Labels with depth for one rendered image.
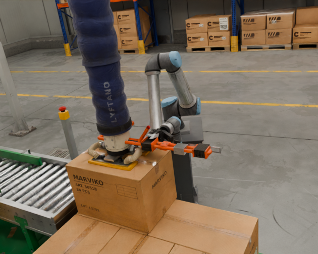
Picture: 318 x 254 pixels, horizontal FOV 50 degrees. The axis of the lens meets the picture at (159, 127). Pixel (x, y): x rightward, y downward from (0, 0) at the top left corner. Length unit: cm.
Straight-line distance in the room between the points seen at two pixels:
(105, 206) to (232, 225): 83
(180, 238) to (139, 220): 28
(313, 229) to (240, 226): 101
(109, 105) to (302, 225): 192
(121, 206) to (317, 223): 170
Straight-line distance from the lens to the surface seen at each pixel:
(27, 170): 339
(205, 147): 195
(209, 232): 222
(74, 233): 242
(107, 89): 203
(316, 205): 340
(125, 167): 214
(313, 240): 305
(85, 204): 247
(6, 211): 294
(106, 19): 198
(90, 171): 224
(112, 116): 209
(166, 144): 205
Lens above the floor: 202
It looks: 24 degrees down
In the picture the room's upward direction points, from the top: 8 degrees counter-clockwise
